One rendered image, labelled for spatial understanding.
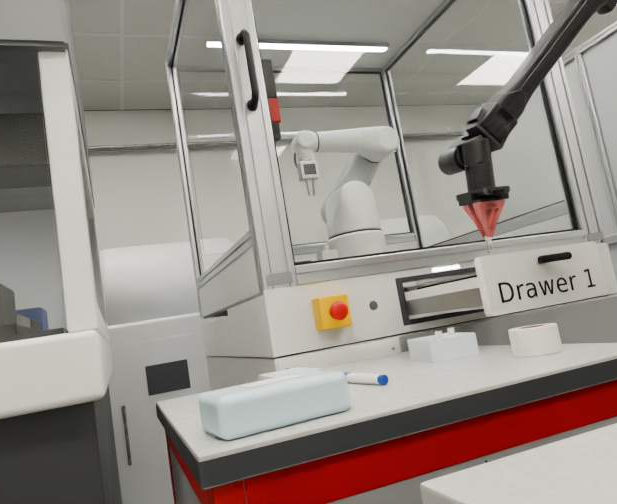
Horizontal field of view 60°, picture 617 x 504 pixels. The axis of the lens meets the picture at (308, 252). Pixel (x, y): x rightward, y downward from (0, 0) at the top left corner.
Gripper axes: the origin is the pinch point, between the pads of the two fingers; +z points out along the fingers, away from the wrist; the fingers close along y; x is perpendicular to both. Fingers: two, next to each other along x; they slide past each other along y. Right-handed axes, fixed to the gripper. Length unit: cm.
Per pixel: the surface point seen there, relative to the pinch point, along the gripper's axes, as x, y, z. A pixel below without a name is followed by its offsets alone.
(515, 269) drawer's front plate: 4.4, -12.2, 7.5
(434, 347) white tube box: 25.3, -14.6, 18.2
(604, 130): -167, 111, -46
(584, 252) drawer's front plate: -13.3, -11.6, 6.3
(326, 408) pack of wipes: 54, -40, 17
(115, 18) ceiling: 60, 232, -156
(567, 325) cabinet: -35.5, 18.2, 26.7
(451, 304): 10.7, 0.7, 13.6
